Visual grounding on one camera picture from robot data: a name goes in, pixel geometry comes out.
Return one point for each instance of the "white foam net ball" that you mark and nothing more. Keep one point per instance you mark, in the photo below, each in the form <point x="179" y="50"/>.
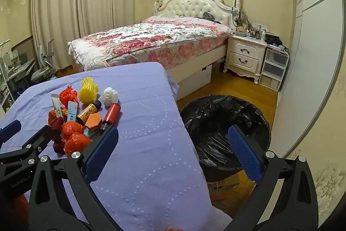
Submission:
<point x="110" y="97"/>

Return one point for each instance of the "yellow foam fruit net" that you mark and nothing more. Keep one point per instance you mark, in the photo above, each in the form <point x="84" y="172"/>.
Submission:
<point x="87" y="91"/>

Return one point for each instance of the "orange foam fruit net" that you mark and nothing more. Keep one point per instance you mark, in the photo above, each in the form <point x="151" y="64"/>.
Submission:
<point x="67" y="97"/>

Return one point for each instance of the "dark red wrapper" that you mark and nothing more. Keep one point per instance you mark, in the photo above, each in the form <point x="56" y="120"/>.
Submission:
<point x="58" y="146"/>
<point x="55" y="120"/>

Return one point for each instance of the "white wardrobe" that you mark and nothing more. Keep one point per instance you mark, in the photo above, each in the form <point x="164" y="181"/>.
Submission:
<point x="310" y="44"/>

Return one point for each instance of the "brown bottle with orange label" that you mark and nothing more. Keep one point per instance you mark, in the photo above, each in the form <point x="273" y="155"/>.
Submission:
<point x="86" y="114"/>

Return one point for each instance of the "small red bottle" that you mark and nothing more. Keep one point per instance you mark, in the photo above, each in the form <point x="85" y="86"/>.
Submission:
<point x="111" y="114"/>

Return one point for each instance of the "study desk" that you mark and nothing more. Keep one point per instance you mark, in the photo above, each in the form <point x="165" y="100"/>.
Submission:
<point x="21" y="68"/>

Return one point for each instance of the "teal squeezed tube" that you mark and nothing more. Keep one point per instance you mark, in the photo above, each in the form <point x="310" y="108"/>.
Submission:
<point x="57" y="108"/>

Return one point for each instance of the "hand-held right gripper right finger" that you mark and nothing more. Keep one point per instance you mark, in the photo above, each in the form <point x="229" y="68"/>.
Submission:
<point x="243" y="152"/>

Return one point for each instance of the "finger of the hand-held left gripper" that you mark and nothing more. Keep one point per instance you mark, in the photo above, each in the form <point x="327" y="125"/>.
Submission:
<point x="9" y="131"/>
<point x="35" y="140"/>

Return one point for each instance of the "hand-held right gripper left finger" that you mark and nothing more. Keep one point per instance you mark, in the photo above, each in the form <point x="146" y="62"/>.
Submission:
<point x="101" y="151"/>

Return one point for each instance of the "trash bin with black bag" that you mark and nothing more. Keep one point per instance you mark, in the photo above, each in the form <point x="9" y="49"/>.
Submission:
<point x="216" y="122"/>

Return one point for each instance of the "white nightstand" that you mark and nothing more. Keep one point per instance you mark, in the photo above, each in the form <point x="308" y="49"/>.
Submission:
<point x="244" y="55"/>

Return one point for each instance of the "white cardboard box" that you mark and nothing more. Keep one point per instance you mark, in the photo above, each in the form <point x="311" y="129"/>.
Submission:
<point x="196" y="78"/>

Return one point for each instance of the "black bag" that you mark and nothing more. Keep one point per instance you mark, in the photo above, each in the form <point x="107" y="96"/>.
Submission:
<point x="274" y="40"/>

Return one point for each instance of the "orange hexagonal box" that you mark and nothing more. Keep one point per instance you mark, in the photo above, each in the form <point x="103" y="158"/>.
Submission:
<point x="93" y="121"/>

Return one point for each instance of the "grey desk chair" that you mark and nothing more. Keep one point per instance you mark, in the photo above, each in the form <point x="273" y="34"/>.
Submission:
<point x="43" y="68"/>

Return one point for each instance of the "clear plastic drawer unit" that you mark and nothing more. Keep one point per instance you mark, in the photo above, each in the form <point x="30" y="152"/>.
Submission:
<point x="274" y="68"/>

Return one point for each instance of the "person's left forearm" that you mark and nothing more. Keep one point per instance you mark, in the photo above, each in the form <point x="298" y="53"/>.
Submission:
<point x="21" y="209"/>

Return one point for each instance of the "light blue squeezed tube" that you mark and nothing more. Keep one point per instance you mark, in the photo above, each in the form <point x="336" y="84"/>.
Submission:
<point x="72" y="112"/>

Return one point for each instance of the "floral quilt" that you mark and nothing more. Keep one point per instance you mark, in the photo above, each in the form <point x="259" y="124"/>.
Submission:
<point x="151" y="36"/>

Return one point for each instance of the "purple tablecloth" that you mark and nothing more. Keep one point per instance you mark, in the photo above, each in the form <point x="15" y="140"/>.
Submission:
<point x="140" y="139"/>

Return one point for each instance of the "cluster of bottles and toiletries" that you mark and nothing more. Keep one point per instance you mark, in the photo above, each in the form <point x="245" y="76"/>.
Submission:
<point x="250" y="28"/>

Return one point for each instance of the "bookshelf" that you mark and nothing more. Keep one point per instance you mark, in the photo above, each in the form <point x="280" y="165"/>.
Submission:
<point x="5" y="84"/>

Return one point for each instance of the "white bed with tufted headboard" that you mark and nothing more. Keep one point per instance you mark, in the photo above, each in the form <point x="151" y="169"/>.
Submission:
<point x="189" y="5"/>

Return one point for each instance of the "orange plastic wrapper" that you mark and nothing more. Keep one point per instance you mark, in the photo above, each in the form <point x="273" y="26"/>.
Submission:
<point x="77" y="143"/>
<point x="72" y="128"/>

